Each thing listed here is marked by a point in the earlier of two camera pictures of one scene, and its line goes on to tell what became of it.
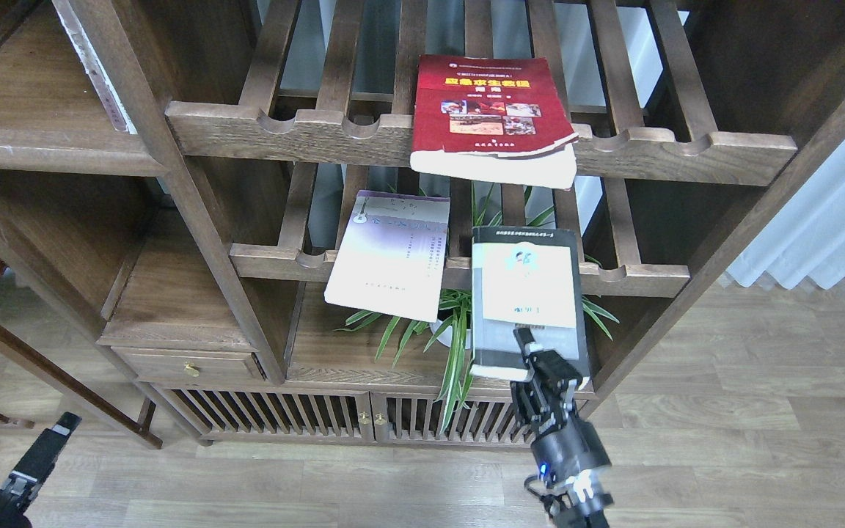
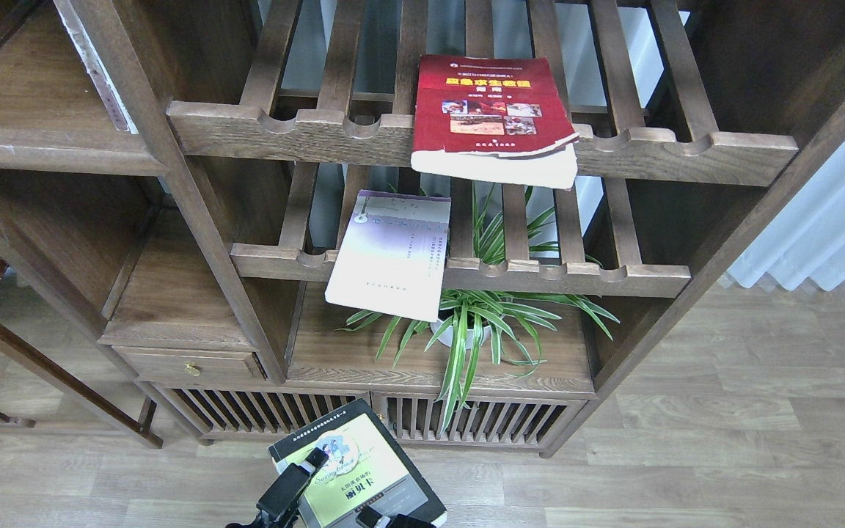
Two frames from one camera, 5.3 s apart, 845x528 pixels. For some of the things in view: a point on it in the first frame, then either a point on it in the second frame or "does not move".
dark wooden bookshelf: (322, 223) does not move
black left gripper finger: (34, 466) -> (279, 504)
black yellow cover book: (528, 279) -> (367, 466)
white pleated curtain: (839, 224) does not move
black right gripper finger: (551, 375) -> (370, 518)
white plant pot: (446, 336) does not move
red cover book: (494, 120) does not move
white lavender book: (392, 257) does not move
